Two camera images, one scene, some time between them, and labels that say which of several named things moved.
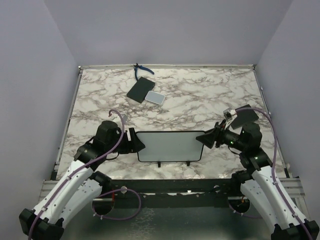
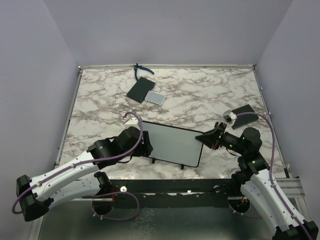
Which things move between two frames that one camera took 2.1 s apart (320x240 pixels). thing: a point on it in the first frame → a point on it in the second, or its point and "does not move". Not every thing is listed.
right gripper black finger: x=214 y=133 does not move
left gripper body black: x=124 y=146 → x=143 y=150
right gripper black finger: x=208 y=139 does not move
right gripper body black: x=222 y=138 does not move
